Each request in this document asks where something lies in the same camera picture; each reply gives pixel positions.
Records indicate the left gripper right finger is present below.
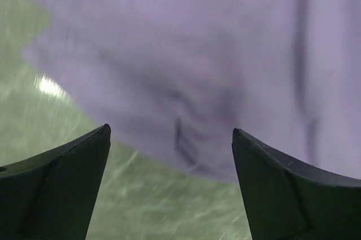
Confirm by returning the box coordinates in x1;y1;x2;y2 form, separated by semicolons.
232;129;360;240

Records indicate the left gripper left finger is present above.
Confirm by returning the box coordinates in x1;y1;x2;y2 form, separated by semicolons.
1;124;111;239

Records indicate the purple t shirt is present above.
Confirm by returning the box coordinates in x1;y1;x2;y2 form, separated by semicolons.
24;0;360;182

